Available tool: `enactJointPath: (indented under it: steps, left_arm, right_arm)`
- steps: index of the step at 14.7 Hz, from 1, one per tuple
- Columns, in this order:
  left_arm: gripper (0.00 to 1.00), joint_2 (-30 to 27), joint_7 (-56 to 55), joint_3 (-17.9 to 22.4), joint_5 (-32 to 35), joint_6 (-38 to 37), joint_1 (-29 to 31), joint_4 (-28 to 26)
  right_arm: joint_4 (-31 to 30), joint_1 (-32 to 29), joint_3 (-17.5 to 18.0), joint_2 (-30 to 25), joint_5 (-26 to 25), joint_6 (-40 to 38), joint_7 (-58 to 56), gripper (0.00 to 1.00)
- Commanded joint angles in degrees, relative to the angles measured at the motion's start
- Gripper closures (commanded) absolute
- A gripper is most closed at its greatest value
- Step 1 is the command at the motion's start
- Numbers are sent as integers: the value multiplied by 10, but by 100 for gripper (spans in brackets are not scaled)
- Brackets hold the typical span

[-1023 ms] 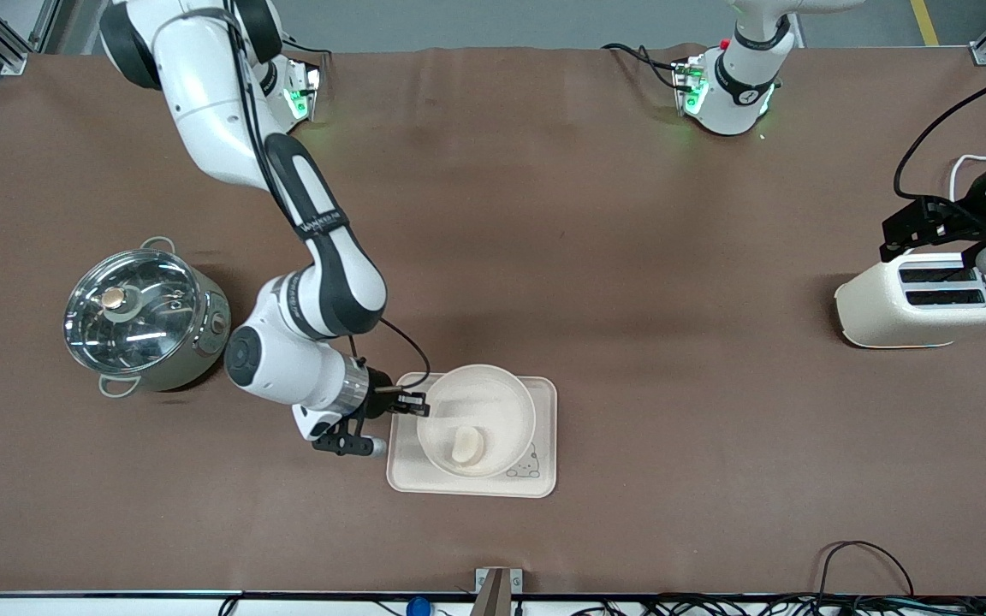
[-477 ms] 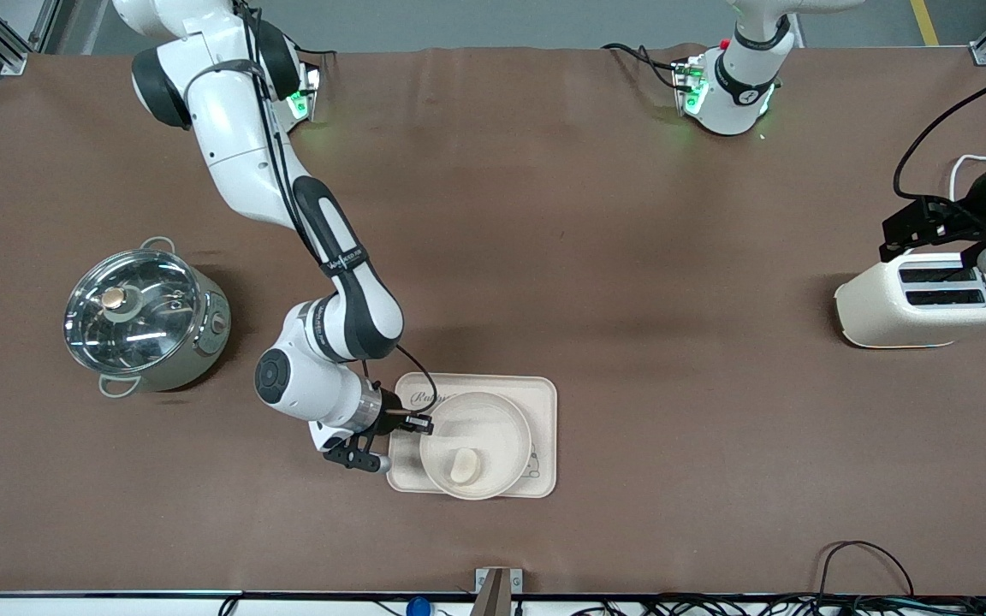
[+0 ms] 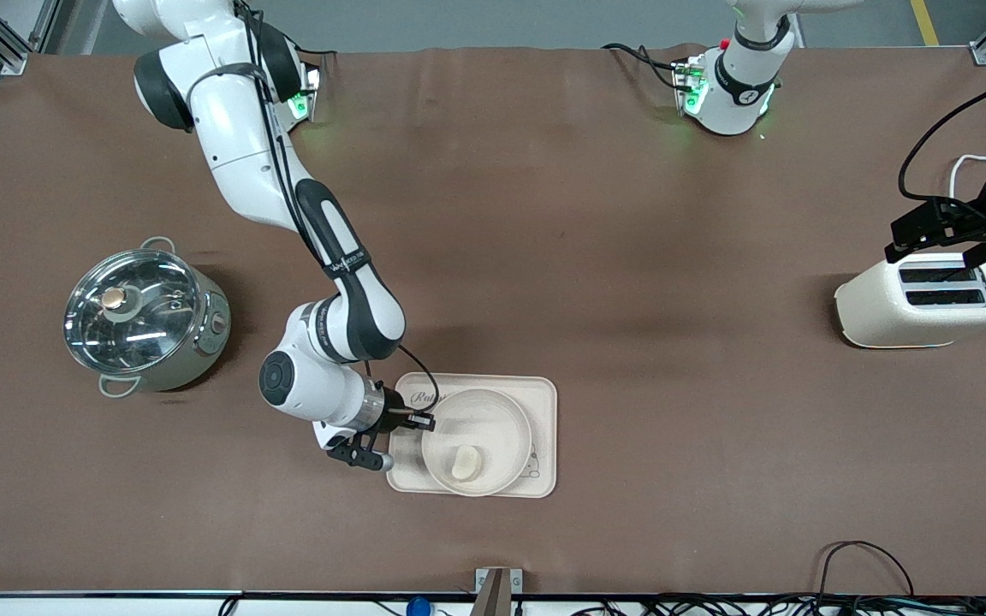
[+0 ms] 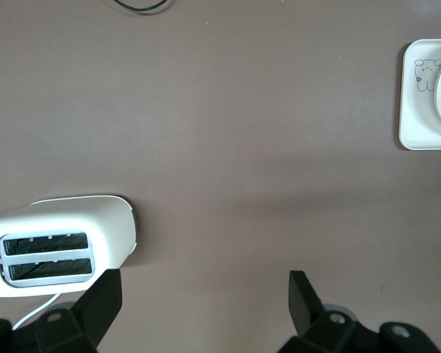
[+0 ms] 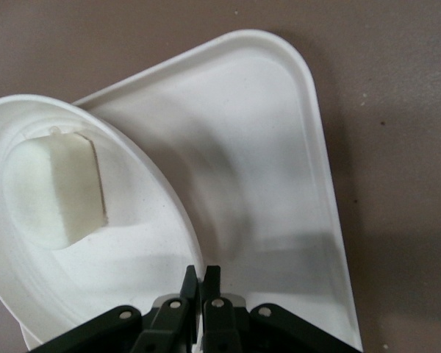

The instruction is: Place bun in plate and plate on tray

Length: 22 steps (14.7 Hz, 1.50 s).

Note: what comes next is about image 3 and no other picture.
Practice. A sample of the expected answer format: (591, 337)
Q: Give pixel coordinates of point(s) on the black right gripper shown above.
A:
(393, 415)

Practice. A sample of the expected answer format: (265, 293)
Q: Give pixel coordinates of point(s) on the small pale steamed bun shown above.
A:
(466, 463)

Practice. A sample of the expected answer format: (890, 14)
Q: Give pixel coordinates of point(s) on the round cream plate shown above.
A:
(493, 419)

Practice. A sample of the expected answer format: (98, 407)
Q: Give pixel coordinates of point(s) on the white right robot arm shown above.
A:
(245, 154)

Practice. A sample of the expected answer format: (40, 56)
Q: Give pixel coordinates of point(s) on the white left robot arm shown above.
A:
(737, 85)

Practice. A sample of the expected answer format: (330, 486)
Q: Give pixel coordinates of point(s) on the cream rabbit print tray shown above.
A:
(544, 393)

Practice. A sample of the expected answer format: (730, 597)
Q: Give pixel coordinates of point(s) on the cream two-slot toaster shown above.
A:
(887, 312)

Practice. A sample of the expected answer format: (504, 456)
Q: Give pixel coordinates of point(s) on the blue round knob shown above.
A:
(418, 607)

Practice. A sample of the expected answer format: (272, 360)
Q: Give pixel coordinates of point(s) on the silver electric cooking pot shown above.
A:
(202, 364)

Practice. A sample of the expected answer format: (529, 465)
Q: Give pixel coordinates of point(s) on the brown table mat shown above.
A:
(630, 214)

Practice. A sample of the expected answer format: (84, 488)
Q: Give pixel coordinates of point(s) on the grey metal table bracket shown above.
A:
(498, 586)

